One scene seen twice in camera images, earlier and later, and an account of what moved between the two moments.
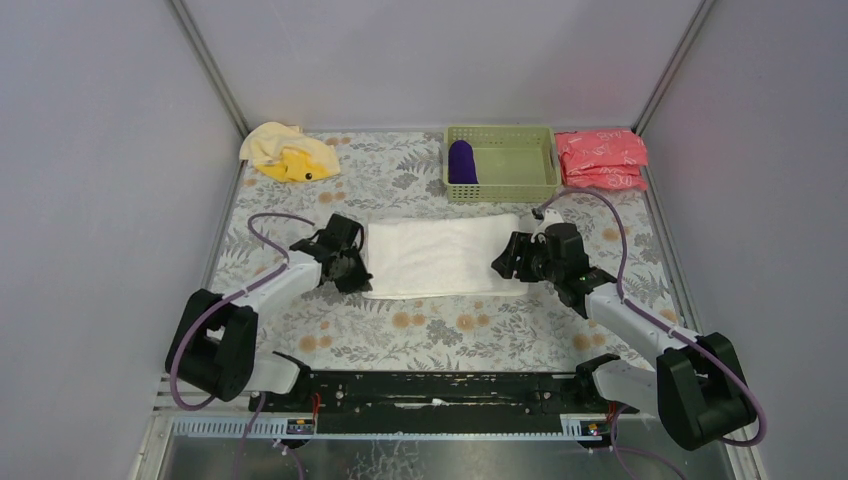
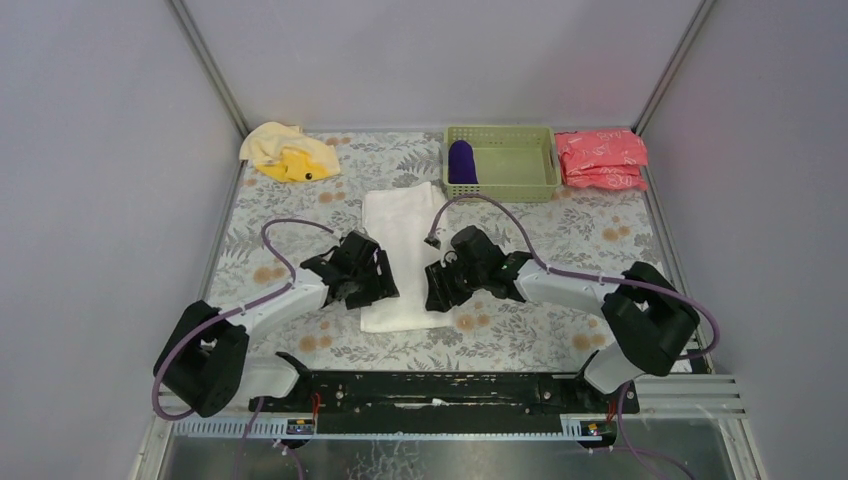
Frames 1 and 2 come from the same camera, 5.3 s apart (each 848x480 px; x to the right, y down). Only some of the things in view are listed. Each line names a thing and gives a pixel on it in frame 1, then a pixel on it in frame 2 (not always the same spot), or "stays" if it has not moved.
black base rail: x=438 y=403 stays
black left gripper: x=351 y=250 -> x=370 y=279
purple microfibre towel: x=461 y=163 stays
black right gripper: x=525 y=254 -> x=444 y=285
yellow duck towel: x=284 y=154 stays
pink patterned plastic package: x=602 y=159 stays
